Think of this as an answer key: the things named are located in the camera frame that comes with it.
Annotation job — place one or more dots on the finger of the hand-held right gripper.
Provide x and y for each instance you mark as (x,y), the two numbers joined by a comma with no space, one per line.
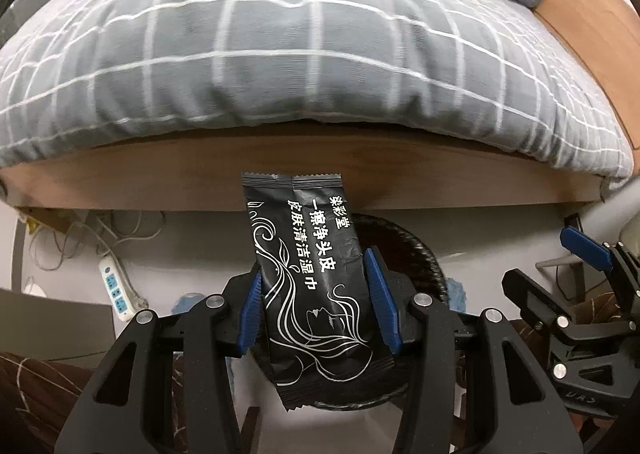
(535,299)
(585,249)

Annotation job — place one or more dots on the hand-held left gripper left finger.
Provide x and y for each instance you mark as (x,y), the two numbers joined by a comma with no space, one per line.
(250,314)

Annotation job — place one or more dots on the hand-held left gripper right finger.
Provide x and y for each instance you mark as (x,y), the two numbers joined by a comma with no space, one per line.
(382,304)

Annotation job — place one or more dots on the black trash bin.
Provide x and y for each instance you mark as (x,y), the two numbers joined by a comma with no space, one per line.
(425,259)

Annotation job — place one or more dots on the black wet wipe packet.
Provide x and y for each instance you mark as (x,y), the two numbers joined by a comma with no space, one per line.
(310,284)

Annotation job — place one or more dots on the blue fuzzy slipper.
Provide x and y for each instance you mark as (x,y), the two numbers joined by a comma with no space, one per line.
(454,291)
(187,304)

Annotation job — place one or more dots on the white power strip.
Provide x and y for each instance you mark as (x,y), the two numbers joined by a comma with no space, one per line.
(115,284)

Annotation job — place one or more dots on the person's brown patterned pants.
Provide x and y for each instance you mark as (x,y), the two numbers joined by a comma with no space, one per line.
(35,404)

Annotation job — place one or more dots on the grey checked bed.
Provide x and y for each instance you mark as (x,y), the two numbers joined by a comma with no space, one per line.
(250,59)

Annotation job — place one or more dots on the wooden bed frame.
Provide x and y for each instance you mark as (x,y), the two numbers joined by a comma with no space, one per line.
(150,184)

